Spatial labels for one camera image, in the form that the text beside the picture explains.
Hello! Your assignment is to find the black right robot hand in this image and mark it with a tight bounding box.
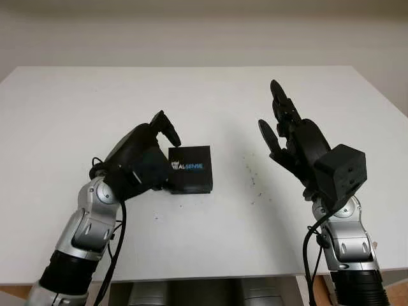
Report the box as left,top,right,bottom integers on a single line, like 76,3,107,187
257,79,332,196

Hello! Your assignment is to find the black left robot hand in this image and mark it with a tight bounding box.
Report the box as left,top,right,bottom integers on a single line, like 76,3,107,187
103,110,181,191

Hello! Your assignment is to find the black RealSense box lid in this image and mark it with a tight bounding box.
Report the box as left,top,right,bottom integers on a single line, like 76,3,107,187
167,145,214,189

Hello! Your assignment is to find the grey left robot leg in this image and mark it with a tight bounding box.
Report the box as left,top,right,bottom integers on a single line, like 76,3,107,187
127,282,170,306

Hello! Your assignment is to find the grey robot leg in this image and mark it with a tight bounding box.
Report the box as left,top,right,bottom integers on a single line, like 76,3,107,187
240,280,283,306
127,282,170,306

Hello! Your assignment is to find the grey right robot leg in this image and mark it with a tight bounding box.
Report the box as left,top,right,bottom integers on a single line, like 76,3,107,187
240,280,283,306

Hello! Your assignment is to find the dark robot pelvis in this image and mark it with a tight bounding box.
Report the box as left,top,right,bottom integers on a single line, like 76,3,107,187
165,282,243,306

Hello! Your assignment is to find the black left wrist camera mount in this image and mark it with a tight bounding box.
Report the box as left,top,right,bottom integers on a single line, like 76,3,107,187
106,149,171,202

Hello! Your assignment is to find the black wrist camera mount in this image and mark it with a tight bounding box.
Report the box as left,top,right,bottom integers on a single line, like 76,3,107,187
314,143,368,211
106,149,171,202

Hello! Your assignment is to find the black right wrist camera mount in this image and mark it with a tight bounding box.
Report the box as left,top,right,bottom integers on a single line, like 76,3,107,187
314,143,368,211

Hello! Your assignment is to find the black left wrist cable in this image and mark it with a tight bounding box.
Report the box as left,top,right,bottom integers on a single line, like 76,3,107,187
91,156,126,306

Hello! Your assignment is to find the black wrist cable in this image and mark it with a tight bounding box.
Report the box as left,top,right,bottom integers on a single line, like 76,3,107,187
302,212,334,306
91,156,126,306

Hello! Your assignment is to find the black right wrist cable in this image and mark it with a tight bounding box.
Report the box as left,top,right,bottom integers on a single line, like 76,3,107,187
302,212,334,306

